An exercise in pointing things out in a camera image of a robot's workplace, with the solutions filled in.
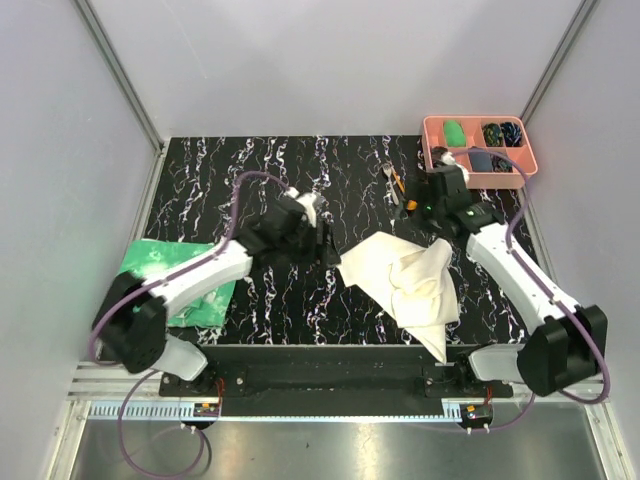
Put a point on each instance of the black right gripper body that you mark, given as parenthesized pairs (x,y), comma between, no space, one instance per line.
(430,211)

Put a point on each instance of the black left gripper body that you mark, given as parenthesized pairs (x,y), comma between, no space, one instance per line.
(303,246)

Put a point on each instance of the white cloth napkin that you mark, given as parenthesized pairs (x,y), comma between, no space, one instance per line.
(410,282)

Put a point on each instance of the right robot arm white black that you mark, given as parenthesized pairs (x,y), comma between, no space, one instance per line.
(566,342)

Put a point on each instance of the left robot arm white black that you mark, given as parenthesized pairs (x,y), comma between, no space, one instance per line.
(133,318)

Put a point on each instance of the orange plastic spoon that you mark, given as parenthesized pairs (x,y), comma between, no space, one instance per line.
(400,186)

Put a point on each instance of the dark brown rolled cloth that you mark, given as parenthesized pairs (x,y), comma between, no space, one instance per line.
(437,152)

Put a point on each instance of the blue grey rolled cloth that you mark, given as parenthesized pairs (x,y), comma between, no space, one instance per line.
(480,160)

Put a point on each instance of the silver metal fork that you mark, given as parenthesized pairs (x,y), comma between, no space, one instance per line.
(386,169)

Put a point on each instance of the dark teal patterned roll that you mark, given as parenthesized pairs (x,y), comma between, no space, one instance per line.
(501,163)

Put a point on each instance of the green rolled cloth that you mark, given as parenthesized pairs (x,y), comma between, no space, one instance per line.
(454,134)

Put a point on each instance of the dark green patterned roll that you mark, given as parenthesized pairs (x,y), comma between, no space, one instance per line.
(492,134)

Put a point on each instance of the black marble pattern mat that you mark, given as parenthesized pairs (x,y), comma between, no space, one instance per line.
(286,303)

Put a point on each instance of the pink compartment tray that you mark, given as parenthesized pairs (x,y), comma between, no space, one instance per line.
(494,150)

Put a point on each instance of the dark blue patterned roll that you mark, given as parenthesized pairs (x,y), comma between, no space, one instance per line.
(512,134)

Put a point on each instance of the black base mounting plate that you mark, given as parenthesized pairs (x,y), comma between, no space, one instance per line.
(307,382)

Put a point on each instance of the green white patterned cloth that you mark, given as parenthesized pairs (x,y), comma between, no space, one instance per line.
(147,257)

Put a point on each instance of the right aluminium frame post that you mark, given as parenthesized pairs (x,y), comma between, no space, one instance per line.
(568,40)

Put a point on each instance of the aluminium frame post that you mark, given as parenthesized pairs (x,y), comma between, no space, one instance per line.
(100,37)
(568,40)

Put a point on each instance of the left aluminium frame post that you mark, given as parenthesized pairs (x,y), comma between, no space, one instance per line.
(100,37)

